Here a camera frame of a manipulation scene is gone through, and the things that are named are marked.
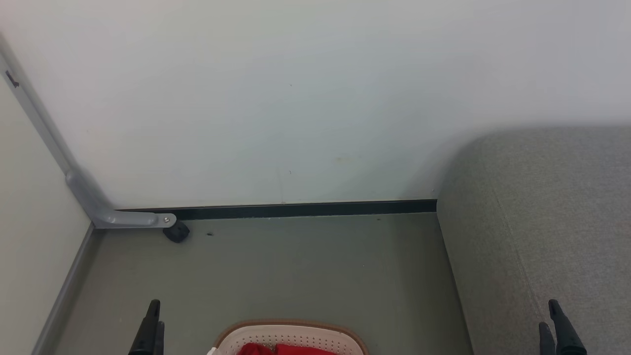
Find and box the black caster wheel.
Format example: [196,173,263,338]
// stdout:
[163,220,190,244]

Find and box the grey metal frame leg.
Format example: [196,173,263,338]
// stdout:
[0,35,176,229]

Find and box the black baseboard strip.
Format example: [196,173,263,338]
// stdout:
[116,199,437,221]

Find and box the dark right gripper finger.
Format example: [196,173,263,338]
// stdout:
[548,299,587,355]
[538,322,557,355]

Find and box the red garment with white cuff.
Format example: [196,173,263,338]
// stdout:
[274,344,338,355]

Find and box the grey fabric sofa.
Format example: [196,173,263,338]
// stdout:
[436,126,631,355]

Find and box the grey baseboard strip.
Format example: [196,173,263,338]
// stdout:
[32,224,95,355]

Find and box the cream perforated laundry basket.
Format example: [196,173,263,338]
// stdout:
[206,319,369,355]

